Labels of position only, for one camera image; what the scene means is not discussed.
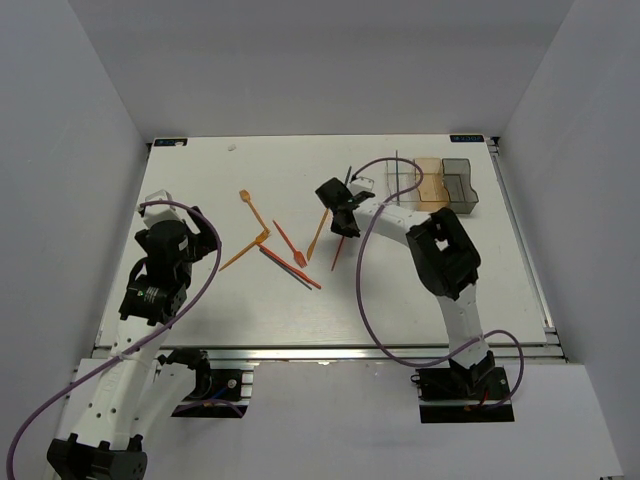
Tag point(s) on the blue table label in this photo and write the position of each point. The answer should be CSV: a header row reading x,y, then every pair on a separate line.
x,y
170,142
466,138

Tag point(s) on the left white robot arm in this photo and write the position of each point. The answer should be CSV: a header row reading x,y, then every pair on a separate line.
x,y
108,440

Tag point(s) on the orange plastic fork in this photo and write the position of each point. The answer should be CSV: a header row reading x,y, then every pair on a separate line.
x,y
259,239

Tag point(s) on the red chopstick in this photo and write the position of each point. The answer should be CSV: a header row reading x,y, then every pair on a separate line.
x,y
337,254

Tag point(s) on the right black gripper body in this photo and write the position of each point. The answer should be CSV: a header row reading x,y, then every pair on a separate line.
x,y
336,229

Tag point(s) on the dark grey chopstick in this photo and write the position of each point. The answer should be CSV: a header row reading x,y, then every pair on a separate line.
x,y
287,270

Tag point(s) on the orange plastic spoon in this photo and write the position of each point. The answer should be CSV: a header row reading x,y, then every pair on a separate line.
x,y
246,198

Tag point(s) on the right blue table label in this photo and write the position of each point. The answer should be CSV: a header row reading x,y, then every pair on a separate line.
x,y
466,138

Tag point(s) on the dark blue chopstick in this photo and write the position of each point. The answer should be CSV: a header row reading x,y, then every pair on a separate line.
x,y
397,179

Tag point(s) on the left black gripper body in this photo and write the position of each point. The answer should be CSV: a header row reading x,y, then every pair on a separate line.
x,y
187,263

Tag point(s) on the red plastic knife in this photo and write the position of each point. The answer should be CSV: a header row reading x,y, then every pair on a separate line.
x,y
312,282

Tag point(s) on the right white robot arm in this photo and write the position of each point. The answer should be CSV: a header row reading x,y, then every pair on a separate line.
x,y
445,259

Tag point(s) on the grey plastic container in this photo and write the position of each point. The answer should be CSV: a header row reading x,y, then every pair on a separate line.
x,y
463,198

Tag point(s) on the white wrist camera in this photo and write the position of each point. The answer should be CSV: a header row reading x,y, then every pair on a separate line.
x,y
361,184
154,214

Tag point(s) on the red plastic fork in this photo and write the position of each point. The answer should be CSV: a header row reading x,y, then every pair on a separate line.
x,y
298,256

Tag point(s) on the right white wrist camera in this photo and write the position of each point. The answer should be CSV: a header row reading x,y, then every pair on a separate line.
x,y
361,184

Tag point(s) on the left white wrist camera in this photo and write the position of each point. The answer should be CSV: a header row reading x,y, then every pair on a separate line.
x,y
154,214

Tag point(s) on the orange plastic container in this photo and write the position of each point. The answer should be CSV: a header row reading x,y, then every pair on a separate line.
x,y
432,194

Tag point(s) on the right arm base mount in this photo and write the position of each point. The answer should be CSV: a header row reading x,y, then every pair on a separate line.
x,y
454,395

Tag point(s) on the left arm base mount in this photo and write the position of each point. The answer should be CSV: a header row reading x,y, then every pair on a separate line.
x,y
217,392

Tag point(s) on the orange plastic knife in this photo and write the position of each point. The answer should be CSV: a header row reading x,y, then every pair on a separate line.
x,y
316,236

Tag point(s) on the left blue table label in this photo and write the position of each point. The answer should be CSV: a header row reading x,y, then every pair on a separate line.
x,y
170,142

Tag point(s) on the clear plastic container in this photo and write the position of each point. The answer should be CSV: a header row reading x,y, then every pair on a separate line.
x,y
408,178

